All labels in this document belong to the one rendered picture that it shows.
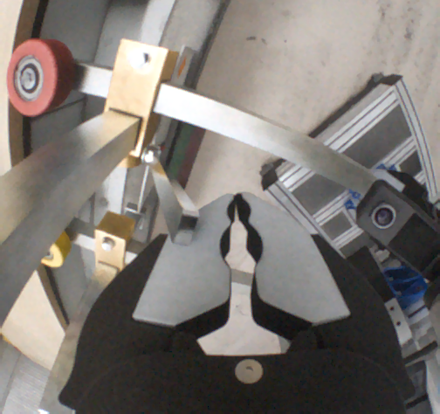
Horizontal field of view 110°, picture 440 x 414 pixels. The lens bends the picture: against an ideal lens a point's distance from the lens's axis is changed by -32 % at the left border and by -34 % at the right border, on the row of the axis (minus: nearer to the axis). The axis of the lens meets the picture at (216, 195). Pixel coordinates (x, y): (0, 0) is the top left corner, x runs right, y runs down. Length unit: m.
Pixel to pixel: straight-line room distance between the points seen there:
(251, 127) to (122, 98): 0.13
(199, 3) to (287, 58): 0.77
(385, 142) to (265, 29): 0.75
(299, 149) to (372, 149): 0.91
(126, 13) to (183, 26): 0.17
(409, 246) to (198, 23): 0.40
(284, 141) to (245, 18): 0.91
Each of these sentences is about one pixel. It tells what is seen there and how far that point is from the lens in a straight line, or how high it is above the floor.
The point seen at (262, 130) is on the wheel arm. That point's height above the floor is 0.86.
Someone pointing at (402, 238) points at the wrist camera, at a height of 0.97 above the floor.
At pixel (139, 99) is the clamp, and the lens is 0.23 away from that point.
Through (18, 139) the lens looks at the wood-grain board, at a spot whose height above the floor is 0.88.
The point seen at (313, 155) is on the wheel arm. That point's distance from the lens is 0.26.
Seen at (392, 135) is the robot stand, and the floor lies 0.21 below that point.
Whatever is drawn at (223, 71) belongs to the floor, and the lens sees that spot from 1.09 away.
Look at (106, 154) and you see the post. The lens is 0.18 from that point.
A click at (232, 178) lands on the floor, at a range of 1.23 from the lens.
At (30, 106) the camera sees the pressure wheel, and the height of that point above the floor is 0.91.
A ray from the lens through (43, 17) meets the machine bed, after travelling 0.40.
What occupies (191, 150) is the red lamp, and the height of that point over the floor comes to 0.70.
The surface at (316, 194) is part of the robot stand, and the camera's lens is 1.12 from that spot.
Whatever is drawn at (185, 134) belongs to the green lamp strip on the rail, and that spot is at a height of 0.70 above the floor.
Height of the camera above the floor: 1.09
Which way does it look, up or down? 58 degrees down
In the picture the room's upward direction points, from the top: 176 degrees counter-clockwise
